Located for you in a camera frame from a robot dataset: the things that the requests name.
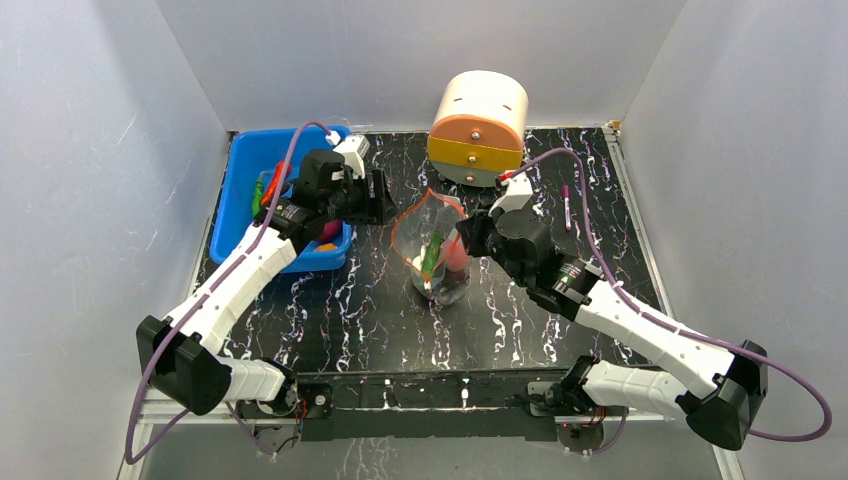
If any blue plastic bin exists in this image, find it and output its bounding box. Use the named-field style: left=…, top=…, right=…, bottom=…
left=209, top=128, right=353, bottom=274

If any white garlic piece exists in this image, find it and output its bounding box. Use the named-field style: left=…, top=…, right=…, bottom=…
left=412, top=246, right=433, bottom=279

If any aluminium frame rail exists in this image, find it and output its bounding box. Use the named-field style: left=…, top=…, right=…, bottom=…
left=602, top=120, right=744, bottom=479

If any round drawer cabinet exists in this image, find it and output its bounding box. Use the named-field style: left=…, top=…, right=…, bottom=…
left=427, top=70, right=529, bottom=188

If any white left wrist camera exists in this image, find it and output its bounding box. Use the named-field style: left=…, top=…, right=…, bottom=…
left=325, top=131, right=370, bottom=179

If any black base bar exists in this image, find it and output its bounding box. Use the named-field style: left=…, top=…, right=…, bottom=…
left=266, top=368, right=597, bottom=442

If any clear zip top bag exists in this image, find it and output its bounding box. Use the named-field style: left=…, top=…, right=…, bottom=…
left=391, top=188, right=470, bottom=306

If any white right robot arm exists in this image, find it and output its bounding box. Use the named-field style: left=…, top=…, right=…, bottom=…
left=456, top=208, right=768, bottom=451

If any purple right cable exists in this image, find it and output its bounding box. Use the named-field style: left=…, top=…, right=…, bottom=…
left=503, top=147, right=833, bottom=444

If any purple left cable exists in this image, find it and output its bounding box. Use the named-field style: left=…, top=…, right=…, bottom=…
left=123, top=121, right=339, bottom=465

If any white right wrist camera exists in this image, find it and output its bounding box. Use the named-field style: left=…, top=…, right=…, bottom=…
left=489, top=171, right=533, bottom=217

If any red chili pepper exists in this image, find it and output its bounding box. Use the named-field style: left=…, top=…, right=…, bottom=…
left=261, top=161, right=292, bottom=206

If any short green pepper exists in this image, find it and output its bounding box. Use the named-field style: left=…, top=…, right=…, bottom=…
left=426, top=231, right=443, bottom=274

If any pink white marker pen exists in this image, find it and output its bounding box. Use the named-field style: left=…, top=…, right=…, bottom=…
left=561, top=185, right=572, bottom=232

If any peach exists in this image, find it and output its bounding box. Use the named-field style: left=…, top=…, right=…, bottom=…
left=441, top=237, right=469, bottom=271

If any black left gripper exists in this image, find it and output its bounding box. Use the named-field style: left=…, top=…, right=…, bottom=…
left=322, top=171, right=398, bottom=228

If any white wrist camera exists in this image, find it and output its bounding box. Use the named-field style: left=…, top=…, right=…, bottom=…
left=325, top=131, right=370, bottom=179
left=489, top=171, right=533, bottom=217

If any purple cable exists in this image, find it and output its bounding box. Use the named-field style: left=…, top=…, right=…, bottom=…
left=503, top=147, right=833, bottom=444
left=123, top=121, right=339, bottom=465

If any purple sweet potato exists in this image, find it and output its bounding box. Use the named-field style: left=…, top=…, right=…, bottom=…
left=316, top=220, right=343, bottom=244

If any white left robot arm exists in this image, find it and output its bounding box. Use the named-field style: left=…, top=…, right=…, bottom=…
left=136, top=150, right=397, bottom=416

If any long green chili pepper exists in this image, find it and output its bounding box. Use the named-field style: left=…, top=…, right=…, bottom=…
left=251, top=171, right=273, bottom=218

